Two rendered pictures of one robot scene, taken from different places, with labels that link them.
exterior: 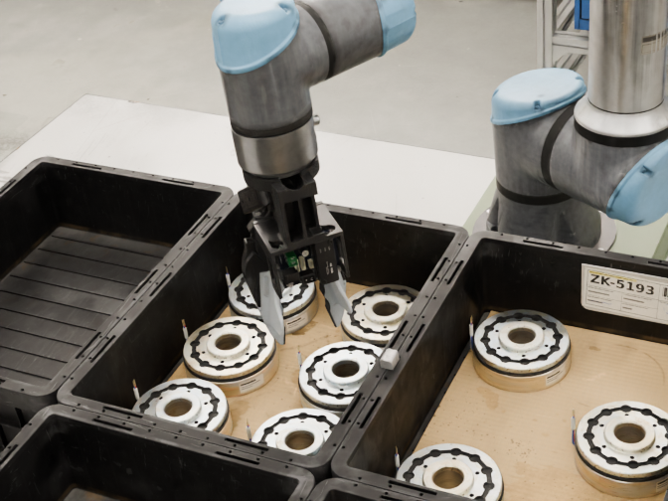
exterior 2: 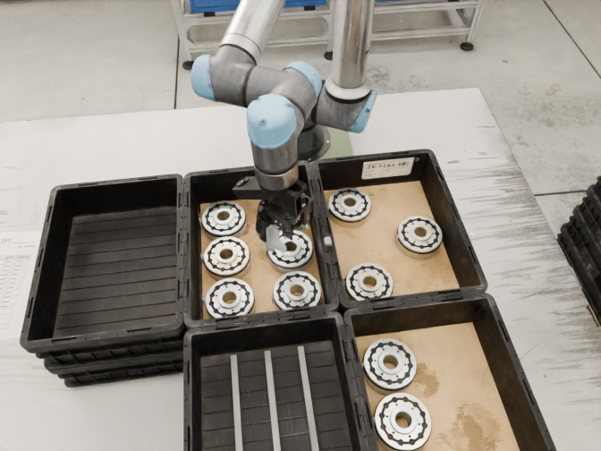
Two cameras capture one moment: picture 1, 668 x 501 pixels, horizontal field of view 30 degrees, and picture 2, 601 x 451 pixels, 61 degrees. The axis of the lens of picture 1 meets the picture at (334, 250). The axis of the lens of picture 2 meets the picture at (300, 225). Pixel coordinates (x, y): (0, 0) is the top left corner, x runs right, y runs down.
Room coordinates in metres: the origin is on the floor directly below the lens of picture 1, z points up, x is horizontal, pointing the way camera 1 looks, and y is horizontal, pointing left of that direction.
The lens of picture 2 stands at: (0.48, 0.36, 1.80)
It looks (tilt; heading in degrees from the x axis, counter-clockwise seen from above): 53 degrees down; 324
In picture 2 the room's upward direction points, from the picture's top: straight up
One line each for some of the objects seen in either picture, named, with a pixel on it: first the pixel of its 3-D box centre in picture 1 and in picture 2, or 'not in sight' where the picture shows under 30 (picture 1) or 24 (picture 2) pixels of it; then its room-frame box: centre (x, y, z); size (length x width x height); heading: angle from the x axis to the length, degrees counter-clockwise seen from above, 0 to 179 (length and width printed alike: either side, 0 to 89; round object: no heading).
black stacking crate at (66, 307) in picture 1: (55, 302); (119, 266); (1.19, 0.33, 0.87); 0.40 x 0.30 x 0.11; 151
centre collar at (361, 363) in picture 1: (346, 370); (290, 247); (1.01, 0.00, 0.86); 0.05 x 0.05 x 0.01
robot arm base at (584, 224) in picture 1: (542, 202); (298, 127); (1.36, -0.28, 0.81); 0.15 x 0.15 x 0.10
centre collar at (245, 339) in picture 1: (228, 343); (226, 254); (1.08, 0.13, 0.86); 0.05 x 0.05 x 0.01
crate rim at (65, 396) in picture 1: (275, 317); (255, 237); (1.04, 0.07, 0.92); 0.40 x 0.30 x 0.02; 151
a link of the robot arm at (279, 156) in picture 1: (278, 139); (277, 167); (0.99, 0.04, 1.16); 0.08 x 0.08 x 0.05
